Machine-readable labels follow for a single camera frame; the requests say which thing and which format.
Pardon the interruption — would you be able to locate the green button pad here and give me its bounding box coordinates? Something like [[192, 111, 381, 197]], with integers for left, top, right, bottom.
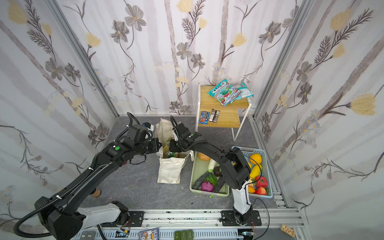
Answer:
[[174, 230, 194, 240]]

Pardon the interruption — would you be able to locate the yellow banana mango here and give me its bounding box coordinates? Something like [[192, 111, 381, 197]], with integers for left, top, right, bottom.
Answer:
[[250, 165, 262, 180]]

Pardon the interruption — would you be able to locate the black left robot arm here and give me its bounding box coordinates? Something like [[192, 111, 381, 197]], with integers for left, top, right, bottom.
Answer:
[[13, 122, 162, 240]]

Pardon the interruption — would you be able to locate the red apple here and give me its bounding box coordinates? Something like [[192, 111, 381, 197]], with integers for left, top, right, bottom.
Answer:
[[255, 187, 268, 196]]

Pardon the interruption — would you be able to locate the dark cucumber right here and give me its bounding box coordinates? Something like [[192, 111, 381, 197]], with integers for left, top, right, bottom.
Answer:
[[213, 177, 225, 193]]

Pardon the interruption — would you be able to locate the light teal snack bag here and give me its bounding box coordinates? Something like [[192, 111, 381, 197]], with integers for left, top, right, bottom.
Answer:
[[235, 83, 254, 100]]

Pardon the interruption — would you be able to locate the yellow green snack bag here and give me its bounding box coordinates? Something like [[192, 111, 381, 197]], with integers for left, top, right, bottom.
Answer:
[[163, 139, 174, 159]]

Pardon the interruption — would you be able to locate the red strawberry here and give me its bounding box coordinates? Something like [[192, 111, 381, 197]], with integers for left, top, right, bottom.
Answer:
[[256, 177, 269, 188]]

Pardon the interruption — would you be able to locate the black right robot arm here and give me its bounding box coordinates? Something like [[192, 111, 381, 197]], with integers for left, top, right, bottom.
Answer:
[[170, 118, 253, 218]]

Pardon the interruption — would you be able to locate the white wooden two-tier shelf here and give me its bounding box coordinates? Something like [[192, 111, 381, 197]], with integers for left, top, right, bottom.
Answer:
[[195, 84, 252, 142]]

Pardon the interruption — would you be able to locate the dark cucumber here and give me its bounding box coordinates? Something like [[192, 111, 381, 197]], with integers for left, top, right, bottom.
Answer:
[[213, 177, 225, 193], [192, 172, 211, 190]]

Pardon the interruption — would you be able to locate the orange bread roll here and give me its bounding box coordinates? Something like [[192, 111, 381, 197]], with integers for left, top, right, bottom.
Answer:
[[198, 153, 211, 161]]

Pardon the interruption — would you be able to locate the brown chocolate bar pack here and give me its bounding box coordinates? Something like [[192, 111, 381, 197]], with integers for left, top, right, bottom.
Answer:
[[209, 109, 220, 123]]

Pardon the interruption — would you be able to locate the small wooden block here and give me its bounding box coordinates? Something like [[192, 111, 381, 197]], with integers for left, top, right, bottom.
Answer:
[[281, 224, 296, 238]]

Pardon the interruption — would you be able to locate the mangosteen dark brown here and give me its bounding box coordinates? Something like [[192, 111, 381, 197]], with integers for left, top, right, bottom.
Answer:
[[213, 166, 222, 177]]

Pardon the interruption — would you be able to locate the yellow lemon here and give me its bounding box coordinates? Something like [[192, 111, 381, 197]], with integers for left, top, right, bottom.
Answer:
[[249, 154, 263, 165]]

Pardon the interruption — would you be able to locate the green leafy vegetable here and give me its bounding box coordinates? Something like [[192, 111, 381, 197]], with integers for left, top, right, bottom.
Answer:
[[205, 173, 218, 186]]

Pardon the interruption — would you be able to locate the blue plastic basket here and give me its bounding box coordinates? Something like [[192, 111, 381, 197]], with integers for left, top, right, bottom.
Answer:
[[232, 146, 273, 199]]

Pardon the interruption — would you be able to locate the green orange mango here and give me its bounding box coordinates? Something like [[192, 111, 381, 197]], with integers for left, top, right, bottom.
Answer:
[[248, 185, 256, 194]]

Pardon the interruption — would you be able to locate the cream canvas grocery bag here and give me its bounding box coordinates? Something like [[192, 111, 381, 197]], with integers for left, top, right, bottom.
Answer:
[[155, 119, 195, 184]]

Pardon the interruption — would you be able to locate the blue candy bag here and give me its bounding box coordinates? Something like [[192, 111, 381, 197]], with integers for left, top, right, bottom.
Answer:
[[199, 111, 210, 125]]

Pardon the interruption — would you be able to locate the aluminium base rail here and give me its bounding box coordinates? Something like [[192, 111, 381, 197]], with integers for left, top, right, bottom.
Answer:
[[74, 209, 310, 240]]

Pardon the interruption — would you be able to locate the white radish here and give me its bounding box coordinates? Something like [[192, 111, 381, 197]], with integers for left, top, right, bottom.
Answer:
[[208, 159, 217, 173]]

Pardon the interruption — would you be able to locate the dark cucumber left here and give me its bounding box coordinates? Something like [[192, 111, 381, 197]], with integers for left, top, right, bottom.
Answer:
[[192, 172, 211, 190]]

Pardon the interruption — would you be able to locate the printed card box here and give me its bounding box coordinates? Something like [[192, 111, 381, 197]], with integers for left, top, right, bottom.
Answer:
[[139, 228, 159, 240]]

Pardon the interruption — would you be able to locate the green plastic basket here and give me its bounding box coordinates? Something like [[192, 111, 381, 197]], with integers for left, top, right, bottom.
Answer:
[[190, 152, 231, 198]]

